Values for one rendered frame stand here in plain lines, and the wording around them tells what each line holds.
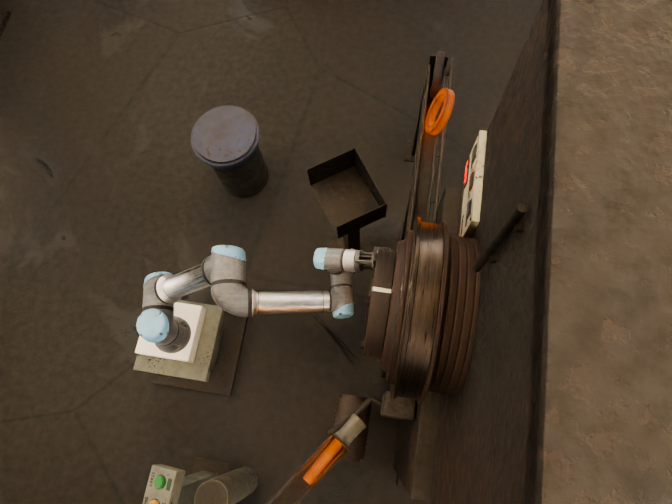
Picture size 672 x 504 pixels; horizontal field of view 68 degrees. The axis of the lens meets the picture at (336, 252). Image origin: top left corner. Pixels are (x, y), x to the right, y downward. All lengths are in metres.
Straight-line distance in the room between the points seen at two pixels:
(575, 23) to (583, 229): 0.34
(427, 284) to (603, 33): 0.56
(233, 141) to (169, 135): 0.72
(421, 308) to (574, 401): 0.49
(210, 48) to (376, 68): 1.00
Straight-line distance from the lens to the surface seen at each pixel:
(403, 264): 1.18
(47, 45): 3.74
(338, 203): 1.98
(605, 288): 0.74
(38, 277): 3.00
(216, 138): 2.40
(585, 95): 0.85
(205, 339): 2.23
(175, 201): 2.82
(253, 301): 1.68
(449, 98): 2.03
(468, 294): 1.14
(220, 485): 1.96
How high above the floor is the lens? 2.40
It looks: 71 degrees down
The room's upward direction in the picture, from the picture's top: 10 degrees counter-clockwise
